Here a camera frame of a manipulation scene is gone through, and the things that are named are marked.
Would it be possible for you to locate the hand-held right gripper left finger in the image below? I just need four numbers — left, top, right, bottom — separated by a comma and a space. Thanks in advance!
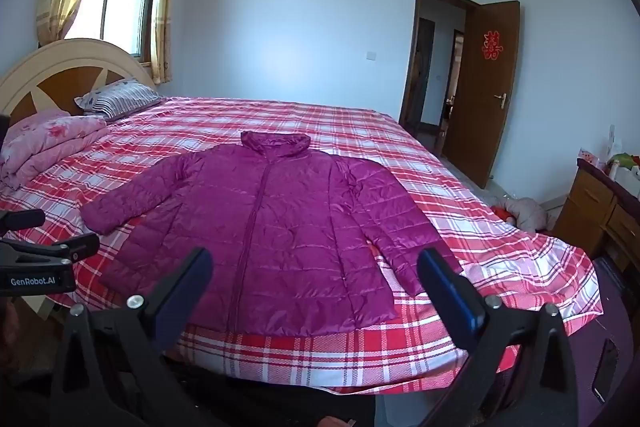
50, 247, 216, 427

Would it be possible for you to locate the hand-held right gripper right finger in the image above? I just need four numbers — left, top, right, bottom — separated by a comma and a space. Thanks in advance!
416, 247, 581, 427

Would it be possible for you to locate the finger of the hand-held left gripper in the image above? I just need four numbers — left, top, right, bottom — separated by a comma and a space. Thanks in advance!
0, 233, 102, 265
0, 208, 47, 234

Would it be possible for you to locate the purple quilted down jacket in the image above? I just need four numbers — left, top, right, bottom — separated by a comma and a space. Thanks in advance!
80, 130, 463, 338

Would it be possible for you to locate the pink floral folded quilt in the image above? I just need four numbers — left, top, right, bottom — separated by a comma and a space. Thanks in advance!
0, 109, 109, 194

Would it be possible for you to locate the dark purple suitcase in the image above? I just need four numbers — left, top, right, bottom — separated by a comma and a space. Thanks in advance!
500, 254, 638, 413

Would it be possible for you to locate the cream and wood headboard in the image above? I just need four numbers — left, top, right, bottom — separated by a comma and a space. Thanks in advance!
0, 38, 157, 128

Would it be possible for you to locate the striped pillow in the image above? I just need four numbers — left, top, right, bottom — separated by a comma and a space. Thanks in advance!
75, 78, 163, 120

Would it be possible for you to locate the bed with red plaid sheet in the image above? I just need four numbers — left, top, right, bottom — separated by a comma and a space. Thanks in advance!
0, 94, 601, 395

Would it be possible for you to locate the brown wooden door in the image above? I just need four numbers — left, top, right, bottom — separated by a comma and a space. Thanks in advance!
440, 1, 521, 190

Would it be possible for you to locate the wooden cabinet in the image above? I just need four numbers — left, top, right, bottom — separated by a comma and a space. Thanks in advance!
564, 157, 640, 275

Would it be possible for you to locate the white box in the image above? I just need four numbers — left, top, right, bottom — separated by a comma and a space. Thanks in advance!
616, 164, 640, 198

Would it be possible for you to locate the red paper door decoration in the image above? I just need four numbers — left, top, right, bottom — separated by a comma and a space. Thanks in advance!
481, 29, 504, 60

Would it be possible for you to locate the brown door frame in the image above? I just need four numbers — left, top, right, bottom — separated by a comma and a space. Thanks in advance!
399, 0, 482, 134

